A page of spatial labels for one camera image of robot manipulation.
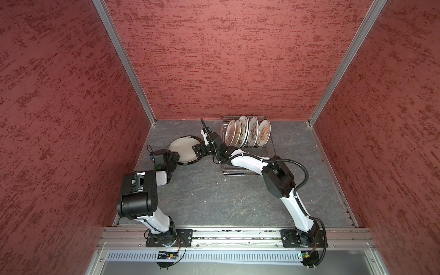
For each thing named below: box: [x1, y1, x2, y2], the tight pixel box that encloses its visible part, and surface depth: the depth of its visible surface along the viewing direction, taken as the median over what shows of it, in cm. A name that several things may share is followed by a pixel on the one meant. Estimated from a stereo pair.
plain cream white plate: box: [168, 136, 201, 163], surface depth 104 cm
